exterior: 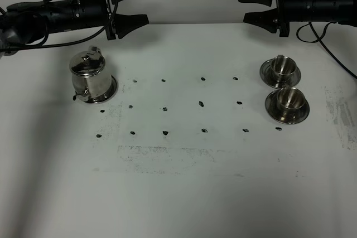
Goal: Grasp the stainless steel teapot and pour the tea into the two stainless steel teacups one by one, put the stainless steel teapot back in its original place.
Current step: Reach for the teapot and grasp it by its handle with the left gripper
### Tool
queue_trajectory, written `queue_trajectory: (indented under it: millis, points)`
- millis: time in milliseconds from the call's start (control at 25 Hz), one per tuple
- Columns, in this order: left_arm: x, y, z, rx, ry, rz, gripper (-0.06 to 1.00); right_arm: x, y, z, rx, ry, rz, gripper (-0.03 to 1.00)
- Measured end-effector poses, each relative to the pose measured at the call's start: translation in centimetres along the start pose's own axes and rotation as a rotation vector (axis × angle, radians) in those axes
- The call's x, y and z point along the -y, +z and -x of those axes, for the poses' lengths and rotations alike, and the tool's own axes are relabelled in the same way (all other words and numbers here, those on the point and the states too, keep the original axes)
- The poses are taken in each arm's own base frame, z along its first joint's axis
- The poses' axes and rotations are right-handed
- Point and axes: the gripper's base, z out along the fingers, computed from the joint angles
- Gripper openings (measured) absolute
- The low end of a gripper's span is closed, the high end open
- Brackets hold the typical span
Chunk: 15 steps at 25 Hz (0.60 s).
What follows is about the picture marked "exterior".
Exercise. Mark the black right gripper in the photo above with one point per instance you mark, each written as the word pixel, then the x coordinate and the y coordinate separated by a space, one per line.
pixel 279 18

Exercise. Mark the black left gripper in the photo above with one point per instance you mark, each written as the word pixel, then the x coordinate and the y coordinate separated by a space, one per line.
pixel 95 13

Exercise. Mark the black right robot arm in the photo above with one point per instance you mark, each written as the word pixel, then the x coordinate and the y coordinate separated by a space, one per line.
pixel 336 11

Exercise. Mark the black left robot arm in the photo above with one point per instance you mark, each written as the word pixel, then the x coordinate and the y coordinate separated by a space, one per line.
pixel 27 25

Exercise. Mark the far stainless steel teacup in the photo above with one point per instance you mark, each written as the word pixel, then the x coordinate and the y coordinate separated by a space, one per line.
pixel 282 67

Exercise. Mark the stainless steel teacup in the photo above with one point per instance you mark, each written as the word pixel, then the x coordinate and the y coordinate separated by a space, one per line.
pixel 290 99
pixel 282 67

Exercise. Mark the far stainless steel saucer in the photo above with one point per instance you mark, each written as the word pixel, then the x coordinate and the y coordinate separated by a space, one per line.
pixel 266 74

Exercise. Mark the stainless steel saucer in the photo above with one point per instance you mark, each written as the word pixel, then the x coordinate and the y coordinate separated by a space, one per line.
pixel 266 74
pixel 284 116

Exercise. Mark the stainless steel teapot tray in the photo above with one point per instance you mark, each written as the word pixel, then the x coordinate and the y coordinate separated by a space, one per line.
pixel 107 95

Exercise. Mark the near stainless steel teacup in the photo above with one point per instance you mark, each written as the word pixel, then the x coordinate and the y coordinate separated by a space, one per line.
pixel 290 99

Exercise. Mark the near stainless steel saucer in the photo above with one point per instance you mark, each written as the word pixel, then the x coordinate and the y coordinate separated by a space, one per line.
pixel 284 116

